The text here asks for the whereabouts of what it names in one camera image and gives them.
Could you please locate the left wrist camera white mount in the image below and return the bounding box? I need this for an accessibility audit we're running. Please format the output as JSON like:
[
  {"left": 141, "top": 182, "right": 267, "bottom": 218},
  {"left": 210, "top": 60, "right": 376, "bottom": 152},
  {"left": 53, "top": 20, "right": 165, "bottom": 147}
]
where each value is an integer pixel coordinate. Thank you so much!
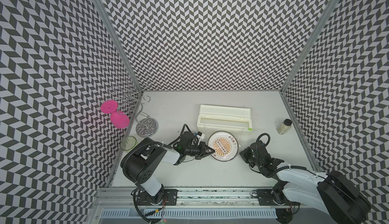
[{"left": 195, "top": 131, "right": 205, "bottom": 142}]

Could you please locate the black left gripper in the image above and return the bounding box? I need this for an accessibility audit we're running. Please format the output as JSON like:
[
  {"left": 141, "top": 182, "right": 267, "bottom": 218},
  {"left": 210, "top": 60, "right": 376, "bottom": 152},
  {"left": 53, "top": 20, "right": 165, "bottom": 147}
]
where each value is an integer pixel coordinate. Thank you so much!
[{"left": 185, "top": 141, "right": 215, "bottom": 160}]

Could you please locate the aluminium corner post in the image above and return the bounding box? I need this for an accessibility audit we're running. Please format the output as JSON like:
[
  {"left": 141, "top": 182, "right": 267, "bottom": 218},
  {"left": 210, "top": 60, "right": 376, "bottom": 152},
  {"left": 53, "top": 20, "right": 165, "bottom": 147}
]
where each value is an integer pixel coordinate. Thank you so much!
[
  {"left": 280, "top": 0, "right": 340, "bottom": 95},
  {"left": 91, "top": 0, "right": 141, "bottom": 91}
]

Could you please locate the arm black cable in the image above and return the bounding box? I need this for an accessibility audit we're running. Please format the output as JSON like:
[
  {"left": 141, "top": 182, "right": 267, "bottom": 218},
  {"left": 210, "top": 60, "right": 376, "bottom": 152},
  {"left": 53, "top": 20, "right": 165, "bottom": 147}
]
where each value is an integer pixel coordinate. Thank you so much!
[
  {"left": 255, "top": 132, "right": 271, "bottom": 152},
  {"left": 167, "top": 123, "right": 195, "bottom": 152}
]

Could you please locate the white plate orange sunburst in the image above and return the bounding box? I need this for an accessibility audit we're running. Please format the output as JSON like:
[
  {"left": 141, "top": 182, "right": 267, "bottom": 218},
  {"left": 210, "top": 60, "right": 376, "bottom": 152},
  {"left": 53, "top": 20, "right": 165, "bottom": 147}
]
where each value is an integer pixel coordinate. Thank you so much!
[{"left": 207, "top": 131, "right": 240, "bottom": 162}]

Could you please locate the aluminium corner post right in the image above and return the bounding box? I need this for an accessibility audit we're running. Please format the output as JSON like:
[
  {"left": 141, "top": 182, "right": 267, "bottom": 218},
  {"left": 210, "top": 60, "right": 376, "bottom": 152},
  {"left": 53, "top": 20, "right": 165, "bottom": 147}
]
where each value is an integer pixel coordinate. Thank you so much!
[{"left": 280, "top": 0, "right": 340, "bottom": 95}]

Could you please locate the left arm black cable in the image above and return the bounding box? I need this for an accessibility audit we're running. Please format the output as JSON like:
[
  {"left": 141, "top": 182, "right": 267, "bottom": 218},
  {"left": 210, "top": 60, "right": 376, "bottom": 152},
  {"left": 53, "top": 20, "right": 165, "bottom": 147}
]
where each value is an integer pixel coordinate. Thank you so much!
[{"left": 167, "top": 123, "right": 195, "bottom": 152}]

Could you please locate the glass spice jar black lid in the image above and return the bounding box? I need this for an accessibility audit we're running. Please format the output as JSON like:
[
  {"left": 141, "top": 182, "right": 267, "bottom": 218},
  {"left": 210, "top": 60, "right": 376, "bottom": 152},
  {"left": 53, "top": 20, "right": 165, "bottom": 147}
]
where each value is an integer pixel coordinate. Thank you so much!
[{"left": 276, "top": 119, "right": 292, "bottom": 135}]

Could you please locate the pink plastic wine glass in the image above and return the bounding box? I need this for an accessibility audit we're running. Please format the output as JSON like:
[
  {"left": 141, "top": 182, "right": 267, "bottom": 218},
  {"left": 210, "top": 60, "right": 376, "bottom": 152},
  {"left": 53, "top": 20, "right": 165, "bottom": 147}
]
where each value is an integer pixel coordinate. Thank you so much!
[{"left": 100, "top": 100, "right": 130, "bottom": 129}]

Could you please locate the green plastic cup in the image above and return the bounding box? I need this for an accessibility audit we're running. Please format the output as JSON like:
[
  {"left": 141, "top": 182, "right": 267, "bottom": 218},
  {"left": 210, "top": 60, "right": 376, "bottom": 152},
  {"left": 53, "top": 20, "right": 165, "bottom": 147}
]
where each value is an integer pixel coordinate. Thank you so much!
[{"left": 120, "top": 136, "right": 137, "bottom": 152}]

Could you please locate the clear plastic wrap sheet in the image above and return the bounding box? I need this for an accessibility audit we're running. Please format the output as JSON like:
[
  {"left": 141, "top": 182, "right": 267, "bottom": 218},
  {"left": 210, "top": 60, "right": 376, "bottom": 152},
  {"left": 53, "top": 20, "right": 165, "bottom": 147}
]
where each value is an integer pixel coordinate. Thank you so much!
[{"left": 206, "top": 129, "right": 242, "bottom": 163}]

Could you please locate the chrome wire glass rack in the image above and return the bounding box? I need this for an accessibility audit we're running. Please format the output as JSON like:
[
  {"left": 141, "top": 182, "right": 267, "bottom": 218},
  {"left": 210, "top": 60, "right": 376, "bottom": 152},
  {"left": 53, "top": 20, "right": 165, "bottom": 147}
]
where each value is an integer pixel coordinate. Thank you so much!
[{"left": 108, "top": 81, "right": 159, "bottom": 138}]

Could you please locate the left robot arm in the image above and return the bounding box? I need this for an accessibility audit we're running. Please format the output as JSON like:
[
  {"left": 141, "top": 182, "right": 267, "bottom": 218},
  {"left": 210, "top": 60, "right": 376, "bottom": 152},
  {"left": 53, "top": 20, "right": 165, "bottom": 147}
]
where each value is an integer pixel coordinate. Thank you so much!
[{"left": 120, "top": 131, "right": 215, "bottom": 204}]

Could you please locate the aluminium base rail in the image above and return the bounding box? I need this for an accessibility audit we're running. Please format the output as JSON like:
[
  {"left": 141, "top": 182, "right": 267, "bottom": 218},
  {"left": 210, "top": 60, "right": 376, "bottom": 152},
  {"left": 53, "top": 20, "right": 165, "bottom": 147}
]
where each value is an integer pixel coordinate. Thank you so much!
[{"left": 91, "top": 186, "right": 327, "bottom": 211}]

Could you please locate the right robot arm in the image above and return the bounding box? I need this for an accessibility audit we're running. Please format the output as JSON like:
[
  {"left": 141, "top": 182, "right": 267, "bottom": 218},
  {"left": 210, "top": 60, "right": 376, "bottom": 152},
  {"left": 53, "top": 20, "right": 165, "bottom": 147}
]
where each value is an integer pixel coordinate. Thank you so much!
[{"left": 240, "top": 143, "right": 371, "bottom": 224}]

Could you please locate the aluminium corner post left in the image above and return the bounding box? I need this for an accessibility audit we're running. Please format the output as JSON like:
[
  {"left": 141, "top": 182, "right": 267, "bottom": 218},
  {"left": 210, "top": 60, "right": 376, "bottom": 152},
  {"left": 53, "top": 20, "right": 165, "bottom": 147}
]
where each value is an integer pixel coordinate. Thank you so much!
[{"left": 91, "top": 0, "right": 141, "bottom": 91}]

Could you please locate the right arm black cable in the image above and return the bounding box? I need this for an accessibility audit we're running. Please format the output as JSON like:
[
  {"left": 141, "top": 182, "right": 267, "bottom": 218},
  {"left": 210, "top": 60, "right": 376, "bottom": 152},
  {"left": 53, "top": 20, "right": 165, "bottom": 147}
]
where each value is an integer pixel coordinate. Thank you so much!
[{"left": 255, "top": 132, "right": 271, "bottom": 152}]

